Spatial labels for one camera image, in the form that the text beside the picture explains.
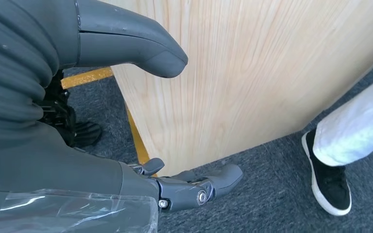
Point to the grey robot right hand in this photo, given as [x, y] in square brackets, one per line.
[61, 167]

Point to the person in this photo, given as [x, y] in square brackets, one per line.
[357, 128]

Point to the black ribbed mechanical part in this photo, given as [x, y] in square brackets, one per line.
[77, 132]

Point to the clear plastic film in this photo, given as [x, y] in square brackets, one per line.
[77, 212]

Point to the yellow floor tape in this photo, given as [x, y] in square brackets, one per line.
[86, 77]

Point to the light wood desk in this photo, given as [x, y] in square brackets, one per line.
[238, 80]

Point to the black white-soled shoe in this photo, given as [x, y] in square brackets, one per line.
[331, 186]

